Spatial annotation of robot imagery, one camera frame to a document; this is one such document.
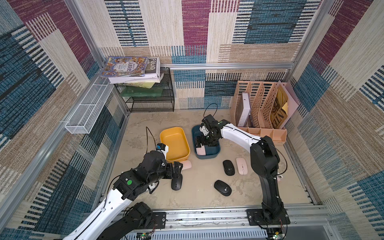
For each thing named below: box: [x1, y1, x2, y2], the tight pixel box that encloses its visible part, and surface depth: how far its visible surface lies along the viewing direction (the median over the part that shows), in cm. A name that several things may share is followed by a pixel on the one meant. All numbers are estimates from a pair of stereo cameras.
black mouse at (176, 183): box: [171, 174, 183, 191], surface depth 85 cm
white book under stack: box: [107, 69, 164, 84], surface depth 82 cm
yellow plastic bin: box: [160, 126, 191, 163], surface depth 102 cm
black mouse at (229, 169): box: [223, 160, 235, 176], surface depth 90 cm
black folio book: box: [145, 57, 161, 79], surface depth 85 cm
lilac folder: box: [278, 80, 300, 129], surface depth 88 cm
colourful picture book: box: [100, 56, 149, 77], surface depth 83 cm
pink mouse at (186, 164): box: [180, 160, 192, 171], surface depth 93 cm
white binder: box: [237, 92, 251, 127], surface depth 99 cm
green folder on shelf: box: [119, 86, 164, 97], surface depth 96 cm
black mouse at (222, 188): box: [214, 180, 232, 197], surface depth 83 cm
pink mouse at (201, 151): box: [196, 145, 206, 156], surface depth 97 cm
